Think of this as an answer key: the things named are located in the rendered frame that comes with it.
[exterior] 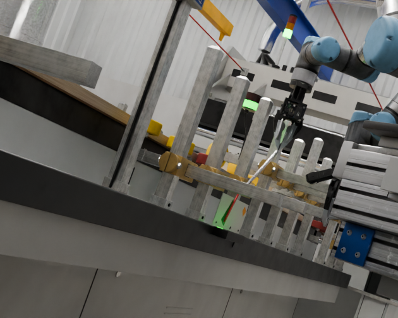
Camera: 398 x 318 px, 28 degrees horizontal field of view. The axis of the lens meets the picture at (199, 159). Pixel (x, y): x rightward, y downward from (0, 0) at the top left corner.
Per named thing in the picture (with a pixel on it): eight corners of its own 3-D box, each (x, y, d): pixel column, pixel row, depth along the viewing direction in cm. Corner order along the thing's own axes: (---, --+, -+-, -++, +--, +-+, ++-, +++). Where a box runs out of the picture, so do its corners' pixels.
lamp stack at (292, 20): (280, 69, 556) (299, 17, 559) (278, 67, 551) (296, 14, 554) (272, 67, 559) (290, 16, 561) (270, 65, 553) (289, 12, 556)
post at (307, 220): (297, 265, 338) (333, 160, 341) (295, 265, 335) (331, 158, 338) (289, 262, 339) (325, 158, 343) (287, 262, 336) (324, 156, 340)
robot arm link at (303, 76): (292, 70, 251) (317, 79, 250) (288, 84, 250) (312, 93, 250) (295, 65, 243) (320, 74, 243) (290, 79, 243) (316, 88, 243)
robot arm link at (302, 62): (310, 32, 243) (302, 37, 251) (299, 65, 242) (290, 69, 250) (333, 41, 244) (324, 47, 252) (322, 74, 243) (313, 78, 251)
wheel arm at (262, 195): (279, 211, 194) (285, 195, 195) (276, 209, 191) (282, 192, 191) (129, 160, 211) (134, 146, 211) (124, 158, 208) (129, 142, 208)
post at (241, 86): (194, 239, 223) (251, 80, 226) (191, 238, 219) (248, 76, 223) (184, 235, 224) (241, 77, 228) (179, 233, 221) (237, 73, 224)
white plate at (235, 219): (239, 235, 253) (249, 205, 254) (213, 225, 229) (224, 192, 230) (237, 234, 254) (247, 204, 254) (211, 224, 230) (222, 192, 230)
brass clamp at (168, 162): (194, 183, 207) (200, 165, 207) (175, 175, 194) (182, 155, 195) (173, 176, 209) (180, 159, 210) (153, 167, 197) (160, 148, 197)
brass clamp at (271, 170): (281, 183, 277) (285, 169, 277) (271, 176, 264) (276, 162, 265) (265, 178, 279) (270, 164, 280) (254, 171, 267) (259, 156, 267)
